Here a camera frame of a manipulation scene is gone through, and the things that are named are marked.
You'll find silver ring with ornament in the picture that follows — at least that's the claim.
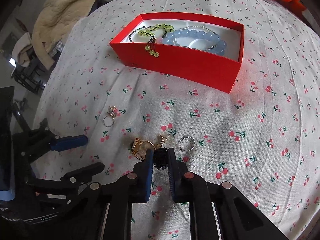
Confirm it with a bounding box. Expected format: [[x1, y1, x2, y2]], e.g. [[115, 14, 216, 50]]
[[102, 106, 119, 127]]

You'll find gold ring with dark stone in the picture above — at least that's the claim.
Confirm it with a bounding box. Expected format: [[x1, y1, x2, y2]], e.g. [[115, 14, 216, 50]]
[[130, 137, 157, 161]]

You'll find black hair claw clip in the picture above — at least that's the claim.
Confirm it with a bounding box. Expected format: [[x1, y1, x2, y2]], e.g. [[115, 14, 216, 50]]
[[153, 147, 168, 170]]

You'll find silver beaded ring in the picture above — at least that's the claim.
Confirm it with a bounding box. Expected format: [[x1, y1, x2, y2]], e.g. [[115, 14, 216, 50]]
[[178, 135, 196, 152]]

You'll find yellow-green bead bracelet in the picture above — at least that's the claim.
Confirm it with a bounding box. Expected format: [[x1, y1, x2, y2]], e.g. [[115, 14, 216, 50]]
[[138, 23, 175, 58]]

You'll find green seed bead necklace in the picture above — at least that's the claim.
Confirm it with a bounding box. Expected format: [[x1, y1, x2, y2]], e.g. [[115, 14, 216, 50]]
[[128, 25, 151, 43]]

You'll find silver bead chain bracelet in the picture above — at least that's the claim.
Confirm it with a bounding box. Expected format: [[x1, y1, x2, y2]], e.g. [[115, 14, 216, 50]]
[[173, 25, 222, 52]]

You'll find light blue bead bracelet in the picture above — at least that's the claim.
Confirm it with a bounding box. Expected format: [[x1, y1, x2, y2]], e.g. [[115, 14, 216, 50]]
[[162, 29, 228, 55]]

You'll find red open jewelry box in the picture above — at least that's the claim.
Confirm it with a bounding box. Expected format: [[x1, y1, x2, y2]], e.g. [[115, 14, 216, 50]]
[[110, 12, 245, 93]]

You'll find cherry print bed sheet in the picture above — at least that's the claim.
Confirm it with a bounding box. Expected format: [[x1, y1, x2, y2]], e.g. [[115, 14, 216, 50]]
[[33, 0, 319, 239]]

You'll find small gold star earring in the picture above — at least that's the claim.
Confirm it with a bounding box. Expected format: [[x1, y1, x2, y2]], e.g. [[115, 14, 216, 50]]
[[156, 135, 170, 149]]

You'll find beige quilted blanket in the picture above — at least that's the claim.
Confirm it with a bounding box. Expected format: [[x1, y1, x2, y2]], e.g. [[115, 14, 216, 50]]
[[11, 0, 104, 71]]

